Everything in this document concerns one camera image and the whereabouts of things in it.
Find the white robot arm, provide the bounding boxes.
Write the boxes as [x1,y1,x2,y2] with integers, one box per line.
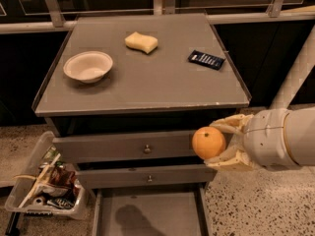
[205,107,315,171]

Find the bottom open grey drawer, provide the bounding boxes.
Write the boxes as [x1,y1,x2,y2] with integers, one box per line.
[92,183,211,236]

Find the clear plastic bin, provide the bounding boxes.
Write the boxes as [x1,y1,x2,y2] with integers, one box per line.
[5,132,87,220]

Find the metal railing frame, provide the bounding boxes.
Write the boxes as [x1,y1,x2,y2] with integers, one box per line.
[0,0,315,34]

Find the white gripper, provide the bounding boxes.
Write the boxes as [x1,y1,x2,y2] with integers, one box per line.
[204,108,297,171]

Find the top grey drawer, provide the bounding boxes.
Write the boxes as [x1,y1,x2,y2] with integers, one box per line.
[53,130,196,163]

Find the white diagonal post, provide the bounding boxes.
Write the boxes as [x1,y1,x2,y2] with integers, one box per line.
[270,27,315,109]

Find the grey drawer cabinet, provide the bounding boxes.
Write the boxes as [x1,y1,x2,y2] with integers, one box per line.
[31,12,253,236]

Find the middle grey drawer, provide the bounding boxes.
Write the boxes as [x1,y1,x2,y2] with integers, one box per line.
[77,164,216,189]

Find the brown snack bag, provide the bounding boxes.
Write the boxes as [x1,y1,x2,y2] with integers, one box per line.
[44,167,76,197]

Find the white paper bowl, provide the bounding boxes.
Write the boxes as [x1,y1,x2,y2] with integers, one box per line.
[63,51,113,84]

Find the yellow sponge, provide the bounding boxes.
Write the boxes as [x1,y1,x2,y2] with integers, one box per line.
[125,31,158,54]

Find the orange fruit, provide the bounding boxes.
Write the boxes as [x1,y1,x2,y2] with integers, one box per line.
[192,127,226,159]

